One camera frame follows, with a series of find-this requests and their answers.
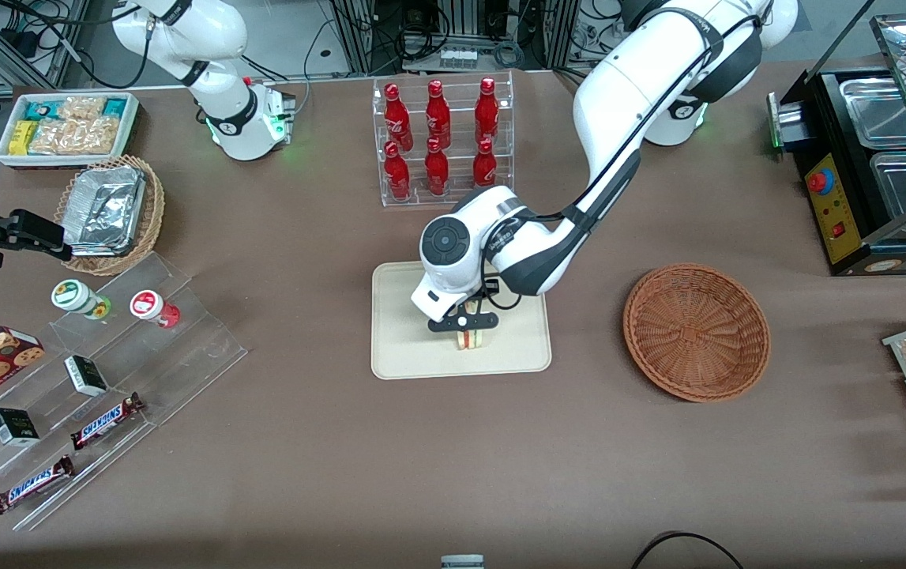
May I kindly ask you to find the cream plastic serving tray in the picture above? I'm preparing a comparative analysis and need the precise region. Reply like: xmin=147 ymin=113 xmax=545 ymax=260
xmin=371 ymin=254 xmax=553 ymax=381

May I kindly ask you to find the light wicker basket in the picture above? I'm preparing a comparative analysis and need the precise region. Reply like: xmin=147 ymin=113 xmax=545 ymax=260
xmin=54 ymin=155 xmax=166 ymax=277

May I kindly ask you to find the brown wicker basket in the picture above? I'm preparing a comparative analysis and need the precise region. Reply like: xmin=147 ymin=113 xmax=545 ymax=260
xmin=622 ymin=262 xmax=772 ymax=404

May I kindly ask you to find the silver foil packet stack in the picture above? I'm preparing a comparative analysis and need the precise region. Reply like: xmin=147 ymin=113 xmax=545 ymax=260
xmin=64 ymin=166 xmax=147 ymax=258

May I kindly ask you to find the green lidded sunflower jar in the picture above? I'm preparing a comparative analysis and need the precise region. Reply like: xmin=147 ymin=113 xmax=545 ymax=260
xmin=51 ymin=279 xmax=112 ymax=321

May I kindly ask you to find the yellow snack packet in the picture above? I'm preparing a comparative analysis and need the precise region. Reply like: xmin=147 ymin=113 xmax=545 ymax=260
xmin=9 ymin=120 xmax=39 ymax=156

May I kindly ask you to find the clear acrylic bottle rack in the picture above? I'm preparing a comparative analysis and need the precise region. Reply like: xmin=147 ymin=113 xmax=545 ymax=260
xmin=372 ymin=71 xmax=515 ymax=208

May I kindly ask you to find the clear cracker bag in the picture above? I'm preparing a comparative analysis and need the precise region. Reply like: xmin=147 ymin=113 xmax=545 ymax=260
xmin=58 ymin=96 xmax=106 ymax=123
xmin=28 ymin=117 xmax=120 ymax=156

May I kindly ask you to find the red cola bottle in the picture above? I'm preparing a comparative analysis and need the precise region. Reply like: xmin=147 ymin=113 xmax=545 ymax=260
xmin=472 ymin=138 xmax=498 ymax=190
xmin=384 ymin=82 xmax=414 ymax=151
xmin=426 ymin=79 xmax=452 ymax=149
xmin=384 ymin=141 xmax=412 ymax=200
xmin=475 ymin=77 xmax=500 ymax=145
xmin=424 ymin=138 xmax=450 ymax=196

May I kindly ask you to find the red lidded small jar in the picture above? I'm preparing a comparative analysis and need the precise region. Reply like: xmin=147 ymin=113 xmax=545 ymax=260
xmin=130 ymin=290 xmax=181 ymax=330

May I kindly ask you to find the white plastic snack bin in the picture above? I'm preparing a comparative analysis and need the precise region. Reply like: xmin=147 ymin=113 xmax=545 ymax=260
xmin=0 ymin=92 xmax=141 ymax=171

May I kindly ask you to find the small black carton box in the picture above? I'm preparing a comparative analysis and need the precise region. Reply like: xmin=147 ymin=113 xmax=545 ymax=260
xmin=64 ymin=355 xmax=109 ymax=398
xmin=0 ymin=408 xmax=41 ymax=448

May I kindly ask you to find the clear acrylic stepped display stand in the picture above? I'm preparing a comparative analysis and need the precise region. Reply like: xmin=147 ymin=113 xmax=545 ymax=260
xmin=0 ymin=251 xmax=248 ymax=532

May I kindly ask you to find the Snickers chocolate bar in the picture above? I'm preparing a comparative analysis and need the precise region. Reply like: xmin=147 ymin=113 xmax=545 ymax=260
xmin=70 ymin=393 xmax=145 ymax=451
xmin=0 ymin=454 xmax=75 ymax=516

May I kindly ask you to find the black food warmer appliance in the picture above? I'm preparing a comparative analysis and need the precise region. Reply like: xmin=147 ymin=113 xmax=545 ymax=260
xmin=767 ymin=12 xmax=906 ymax=277

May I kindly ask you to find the black looped cable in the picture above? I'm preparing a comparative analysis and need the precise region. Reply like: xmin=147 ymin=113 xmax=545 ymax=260
xmin=630 ymin=531 xmax=746 ymax=569

